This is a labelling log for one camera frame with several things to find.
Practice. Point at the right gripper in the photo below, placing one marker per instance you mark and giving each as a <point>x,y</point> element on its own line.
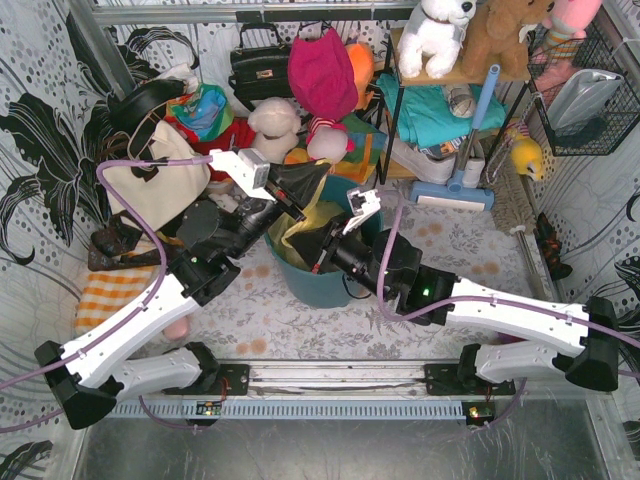
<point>326,247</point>

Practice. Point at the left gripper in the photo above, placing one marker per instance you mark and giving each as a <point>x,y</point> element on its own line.
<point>280,192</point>

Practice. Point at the yellow plastic trash bag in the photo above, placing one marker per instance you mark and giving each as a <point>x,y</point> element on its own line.
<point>317,214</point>

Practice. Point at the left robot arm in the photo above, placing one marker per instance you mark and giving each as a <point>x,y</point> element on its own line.
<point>91,374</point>

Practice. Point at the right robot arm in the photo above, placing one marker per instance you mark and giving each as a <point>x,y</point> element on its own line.
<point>574,341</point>

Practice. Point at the teal plastic trash bin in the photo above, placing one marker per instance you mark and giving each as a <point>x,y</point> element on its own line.
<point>328,290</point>

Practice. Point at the magenta hanging cloth bag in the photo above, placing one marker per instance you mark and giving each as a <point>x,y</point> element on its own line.
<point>321,76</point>

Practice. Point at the cream canvas tote bag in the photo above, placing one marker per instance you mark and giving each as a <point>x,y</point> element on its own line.
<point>158,194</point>

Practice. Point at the brown patterned bag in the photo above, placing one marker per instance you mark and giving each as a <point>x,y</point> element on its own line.
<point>121,245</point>

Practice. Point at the pink white plush doll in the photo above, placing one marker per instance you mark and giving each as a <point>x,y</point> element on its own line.
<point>328,139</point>

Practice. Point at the white fluffy sheep plush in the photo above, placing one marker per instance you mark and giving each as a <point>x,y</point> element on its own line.
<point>276,125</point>

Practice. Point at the red cloth in basket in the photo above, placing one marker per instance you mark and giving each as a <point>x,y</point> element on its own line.
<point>237,136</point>

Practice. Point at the black leather handbag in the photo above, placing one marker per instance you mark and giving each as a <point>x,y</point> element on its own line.
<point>260,73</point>

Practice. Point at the orange plush toy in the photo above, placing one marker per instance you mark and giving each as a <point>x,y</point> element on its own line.
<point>362,61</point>

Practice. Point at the white dog plush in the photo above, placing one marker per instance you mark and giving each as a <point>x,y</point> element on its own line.
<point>433,36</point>

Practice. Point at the grey chenille duster mop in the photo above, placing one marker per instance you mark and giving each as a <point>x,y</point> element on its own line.
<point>513,215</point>

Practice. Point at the orange checkered cloth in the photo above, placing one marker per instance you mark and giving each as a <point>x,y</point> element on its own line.
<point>107,292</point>

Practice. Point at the black metal shelf rack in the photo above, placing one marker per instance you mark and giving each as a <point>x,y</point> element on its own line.
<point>455,76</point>

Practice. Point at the yellow duck plush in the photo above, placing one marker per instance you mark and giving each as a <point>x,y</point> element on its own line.
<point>525,153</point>

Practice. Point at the black orange patterned item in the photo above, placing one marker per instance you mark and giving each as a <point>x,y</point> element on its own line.
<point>550,247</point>

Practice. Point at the brown teddy bear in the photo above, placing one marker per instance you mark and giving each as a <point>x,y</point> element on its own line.
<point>497,32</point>

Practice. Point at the silver pouch in basket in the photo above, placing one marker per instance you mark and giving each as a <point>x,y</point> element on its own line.
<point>582,97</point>

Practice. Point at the pink plush on shelf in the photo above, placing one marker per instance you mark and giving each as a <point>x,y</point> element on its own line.
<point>566,28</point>

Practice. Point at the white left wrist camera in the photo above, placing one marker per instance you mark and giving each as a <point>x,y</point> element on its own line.
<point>247,168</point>

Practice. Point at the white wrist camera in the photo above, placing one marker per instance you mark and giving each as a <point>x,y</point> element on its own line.
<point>363,204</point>
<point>247,168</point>

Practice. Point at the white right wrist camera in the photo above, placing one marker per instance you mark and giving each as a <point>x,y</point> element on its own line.
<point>363,204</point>

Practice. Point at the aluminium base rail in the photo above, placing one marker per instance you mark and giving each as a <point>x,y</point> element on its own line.
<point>328,390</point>

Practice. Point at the black wire basket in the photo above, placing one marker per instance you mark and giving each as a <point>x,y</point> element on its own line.
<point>604,133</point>

